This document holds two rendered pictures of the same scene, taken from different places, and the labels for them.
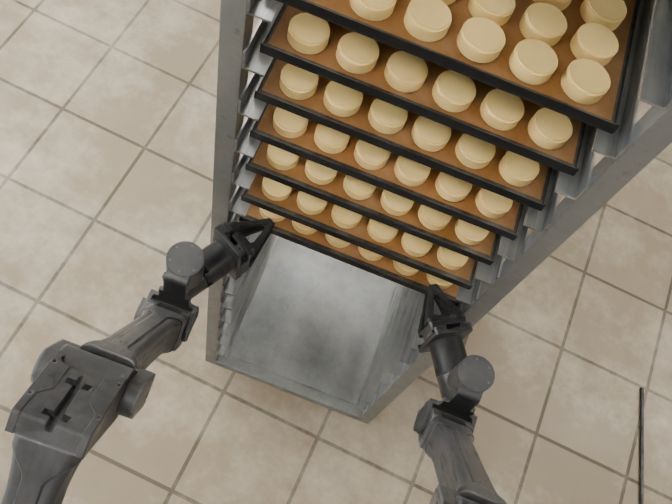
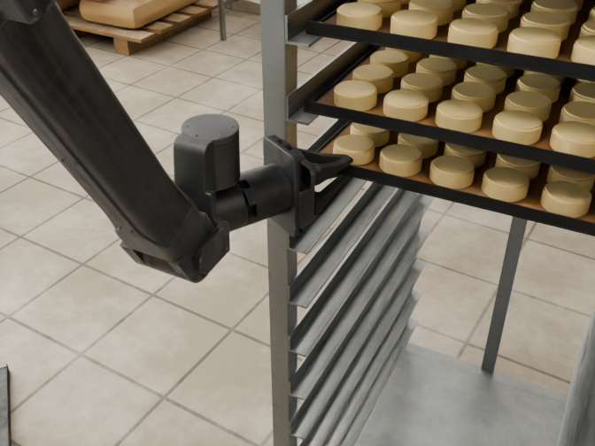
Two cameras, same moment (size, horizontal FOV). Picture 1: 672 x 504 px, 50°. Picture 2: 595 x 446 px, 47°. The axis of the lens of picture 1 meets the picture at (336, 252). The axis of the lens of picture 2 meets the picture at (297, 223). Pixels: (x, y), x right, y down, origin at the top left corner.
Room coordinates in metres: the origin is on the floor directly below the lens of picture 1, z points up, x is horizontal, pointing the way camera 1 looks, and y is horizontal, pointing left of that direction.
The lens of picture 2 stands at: (-0.11, -0.17, 1.38)
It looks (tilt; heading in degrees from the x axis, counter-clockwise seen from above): 34 degrees down; 28
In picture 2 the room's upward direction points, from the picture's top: straight up
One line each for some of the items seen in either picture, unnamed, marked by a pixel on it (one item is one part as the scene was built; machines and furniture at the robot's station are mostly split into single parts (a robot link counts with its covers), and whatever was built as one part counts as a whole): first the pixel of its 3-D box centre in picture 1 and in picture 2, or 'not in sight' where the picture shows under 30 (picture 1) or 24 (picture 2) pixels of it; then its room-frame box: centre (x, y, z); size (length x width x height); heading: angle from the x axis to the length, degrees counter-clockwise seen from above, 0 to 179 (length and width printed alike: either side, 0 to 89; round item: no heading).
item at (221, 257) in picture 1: (215, 261); (264, 192); (0.45, 0.18, 0.98); 0.07 x 0.07 x 0.10; 62
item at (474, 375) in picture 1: (457, 400); not in sight; (0.37, -0.26, 1.02); 0.12 x 0.09 x 0.11; 0
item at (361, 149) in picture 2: (274, 207); (353, 149); (0.58, 0.13, 0.98); 0.05 x 0.05 x 0.02
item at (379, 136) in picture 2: not in sight; (369, 132); (0.64, 0.13, 0.98); 0.05 x 0.05 x 0.02
